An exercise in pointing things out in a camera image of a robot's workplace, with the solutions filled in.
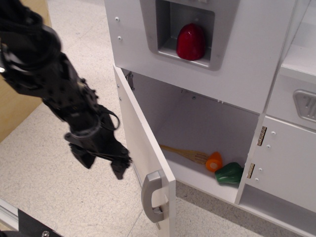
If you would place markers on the brass lower oven hinge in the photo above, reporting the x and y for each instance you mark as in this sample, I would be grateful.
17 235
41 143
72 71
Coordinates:
250 171

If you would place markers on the brass upper oven hinge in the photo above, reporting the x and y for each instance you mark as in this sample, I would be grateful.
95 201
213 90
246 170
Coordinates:
261 136

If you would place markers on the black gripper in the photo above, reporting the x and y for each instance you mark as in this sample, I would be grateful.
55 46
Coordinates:
99 141

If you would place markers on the white low fridge door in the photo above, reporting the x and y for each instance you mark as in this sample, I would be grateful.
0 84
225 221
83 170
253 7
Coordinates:
145 152

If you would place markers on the white oven door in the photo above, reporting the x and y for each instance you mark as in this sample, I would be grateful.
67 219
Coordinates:
285 163

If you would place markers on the grey ice dispenser recess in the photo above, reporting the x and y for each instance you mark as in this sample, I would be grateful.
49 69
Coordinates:
163 20

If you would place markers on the green toy pepper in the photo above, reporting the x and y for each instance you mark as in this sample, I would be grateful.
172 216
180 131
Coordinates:
229 174

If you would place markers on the light wooden panel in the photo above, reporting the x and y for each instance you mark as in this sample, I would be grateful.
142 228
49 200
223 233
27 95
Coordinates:
14 107

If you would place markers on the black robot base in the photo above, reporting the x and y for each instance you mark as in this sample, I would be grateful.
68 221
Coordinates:
30 227

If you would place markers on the silver fridge door handle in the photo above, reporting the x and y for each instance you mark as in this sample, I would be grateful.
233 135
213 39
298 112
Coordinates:
152 197

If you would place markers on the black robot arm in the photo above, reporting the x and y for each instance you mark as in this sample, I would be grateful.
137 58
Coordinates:
32 63

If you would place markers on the silver upper door hinge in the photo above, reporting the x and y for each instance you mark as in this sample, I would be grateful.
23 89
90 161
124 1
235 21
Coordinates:
129 78

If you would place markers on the aluminium frame rail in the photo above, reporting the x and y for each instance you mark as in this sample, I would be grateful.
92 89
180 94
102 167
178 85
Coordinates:
9 215

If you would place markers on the white toy kitchen cabinet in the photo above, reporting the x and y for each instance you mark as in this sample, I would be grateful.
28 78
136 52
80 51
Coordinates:
270 54

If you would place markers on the wooden toy spatula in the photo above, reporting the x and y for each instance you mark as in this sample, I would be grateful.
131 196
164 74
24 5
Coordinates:
195 156

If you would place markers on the brass oven hinge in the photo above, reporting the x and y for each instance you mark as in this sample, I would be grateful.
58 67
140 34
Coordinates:
261 136
250 171

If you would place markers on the red toy pepper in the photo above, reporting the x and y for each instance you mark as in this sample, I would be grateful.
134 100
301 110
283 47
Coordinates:
191 42

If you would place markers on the orange toy carrot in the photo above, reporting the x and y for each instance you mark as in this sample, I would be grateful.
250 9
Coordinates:
214 162

